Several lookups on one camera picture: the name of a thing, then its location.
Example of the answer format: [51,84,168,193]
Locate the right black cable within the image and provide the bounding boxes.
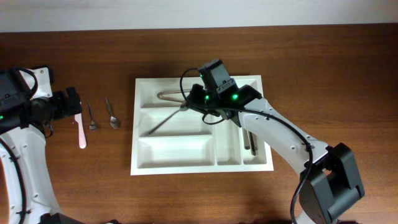
[179,67,314,224]

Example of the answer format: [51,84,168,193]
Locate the steel tongs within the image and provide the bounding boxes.
[156,90,188,104]

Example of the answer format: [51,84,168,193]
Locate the large steel spoon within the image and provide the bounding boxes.
[145,103,188,136]

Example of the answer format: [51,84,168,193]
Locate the white cutlery tray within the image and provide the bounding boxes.
[131,77,274,175]

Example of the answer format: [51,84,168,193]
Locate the black cable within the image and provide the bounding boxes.
[0,67,39,224]
[179,67,314,224]

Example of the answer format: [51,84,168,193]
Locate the small steel teaspoon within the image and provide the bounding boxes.
[105,97,121,129]

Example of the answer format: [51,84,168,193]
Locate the small thin teaspoon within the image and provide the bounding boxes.
[87,100,98,131]

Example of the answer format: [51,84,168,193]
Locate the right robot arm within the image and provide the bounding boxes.
[183,59,365,223]

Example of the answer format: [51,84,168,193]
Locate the steel fork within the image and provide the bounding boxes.
[242,129,251,150]

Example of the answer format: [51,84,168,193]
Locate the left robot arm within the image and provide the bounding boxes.
[1,65,87,223]

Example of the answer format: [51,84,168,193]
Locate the left black cable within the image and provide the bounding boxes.
[0,67,39,224]

